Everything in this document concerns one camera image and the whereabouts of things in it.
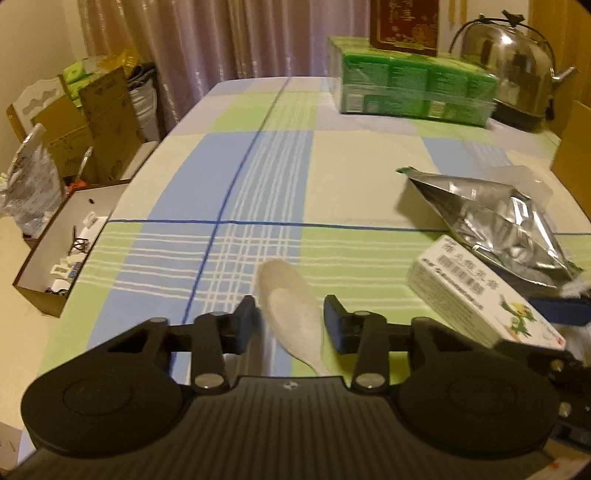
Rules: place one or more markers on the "white chair back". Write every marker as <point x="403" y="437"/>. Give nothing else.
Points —
<point x="37" y="94"/>

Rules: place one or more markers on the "green tissue multipack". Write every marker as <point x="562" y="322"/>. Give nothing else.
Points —
<point x="406" y="83"/>

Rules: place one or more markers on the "pink curtain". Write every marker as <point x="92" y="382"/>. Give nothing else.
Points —
<point x="207" y="41"/>

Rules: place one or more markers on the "checked tablecloth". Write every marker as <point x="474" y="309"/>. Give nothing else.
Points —
<point x="194" y="194"/>

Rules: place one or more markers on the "green packs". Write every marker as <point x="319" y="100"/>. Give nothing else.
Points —
<point x="83" y="74"/>

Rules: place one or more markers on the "small white green carton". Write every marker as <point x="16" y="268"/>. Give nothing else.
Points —
<point x="457" y="277"/>

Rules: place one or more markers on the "white plastic spoon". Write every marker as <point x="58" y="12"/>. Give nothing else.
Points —
<point x="286" y="304"/>

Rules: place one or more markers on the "green silver foil bag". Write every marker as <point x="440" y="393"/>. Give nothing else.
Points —
<point x="485" y="217"/>

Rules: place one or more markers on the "yellow plastic bag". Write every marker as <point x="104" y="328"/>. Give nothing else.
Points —
<point x="115" y="60"/>

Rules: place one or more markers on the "open cardboard box with clutter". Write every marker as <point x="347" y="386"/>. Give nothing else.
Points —
<point x="55" y="240"/>

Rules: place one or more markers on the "dark plastic bag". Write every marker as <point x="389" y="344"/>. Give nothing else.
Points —
<point x="143" y="106"/>

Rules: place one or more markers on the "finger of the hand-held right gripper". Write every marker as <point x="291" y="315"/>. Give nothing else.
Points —
<point x="531" y="353"/>
<point x="563" y="311"/>

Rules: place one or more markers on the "low brown cardboard box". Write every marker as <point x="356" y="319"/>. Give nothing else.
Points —
<point x="64" y="138"/>

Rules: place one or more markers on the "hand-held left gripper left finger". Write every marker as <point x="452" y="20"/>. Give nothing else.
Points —
<point x="244" y="323"/>

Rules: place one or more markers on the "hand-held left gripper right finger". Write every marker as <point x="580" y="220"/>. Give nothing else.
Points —
<point x="337" y="323"/>

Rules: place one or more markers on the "silver crinkled plastic bag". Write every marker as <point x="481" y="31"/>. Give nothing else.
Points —
<point x="32" y="184"/>

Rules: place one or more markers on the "red gold patterned box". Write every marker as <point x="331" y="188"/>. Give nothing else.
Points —
<point x="404" y="27"/>

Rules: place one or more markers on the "tall brown cardboard box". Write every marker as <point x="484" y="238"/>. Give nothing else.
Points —
<point x="111" y="124"/>

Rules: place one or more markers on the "stainless steel kettle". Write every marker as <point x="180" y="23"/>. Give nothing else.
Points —
<point x="508" y="60"/>

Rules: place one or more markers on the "white fluffy cloth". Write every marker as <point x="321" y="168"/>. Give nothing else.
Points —
<point x="579" y="288"/>

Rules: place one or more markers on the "wooden door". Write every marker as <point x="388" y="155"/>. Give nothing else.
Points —
<point x="563" y="37"/>

